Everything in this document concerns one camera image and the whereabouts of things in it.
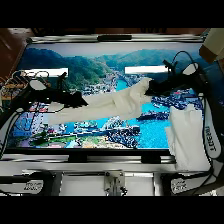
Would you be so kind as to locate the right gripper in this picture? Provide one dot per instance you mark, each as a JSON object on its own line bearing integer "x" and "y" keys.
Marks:
{"x": 156, "y": 88}

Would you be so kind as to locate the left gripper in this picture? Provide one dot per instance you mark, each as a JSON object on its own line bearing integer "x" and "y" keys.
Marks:
{"x": 75, "y": 99}

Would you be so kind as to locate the white shirt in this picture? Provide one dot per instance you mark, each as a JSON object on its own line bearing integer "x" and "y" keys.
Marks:
{"x": 116, "y": 101}

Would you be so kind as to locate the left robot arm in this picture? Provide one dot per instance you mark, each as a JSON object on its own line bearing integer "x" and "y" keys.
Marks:
{"x": 39, "y": 94}

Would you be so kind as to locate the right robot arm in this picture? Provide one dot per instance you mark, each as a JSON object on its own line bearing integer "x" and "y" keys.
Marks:
{"x": 213, "y": 133}

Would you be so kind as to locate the white garment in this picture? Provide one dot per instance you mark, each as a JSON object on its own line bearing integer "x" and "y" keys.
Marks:
{"x": 186, "y": 136}

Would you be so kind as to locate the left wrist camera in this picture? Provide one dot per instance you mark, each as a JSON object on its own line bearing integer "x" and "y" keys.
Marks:
{"x": 62, "y": 79}

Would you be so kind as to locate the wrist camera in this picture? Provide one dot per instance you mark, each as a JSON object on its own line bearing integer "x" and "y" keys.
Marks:
{"x": 169, "y": 67}
{"x": 62, "y": 79}

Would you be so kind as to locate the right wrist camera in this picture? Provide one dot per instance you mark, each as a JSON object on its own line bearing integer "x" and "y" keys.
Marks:
{"x": 169, "y": 67}

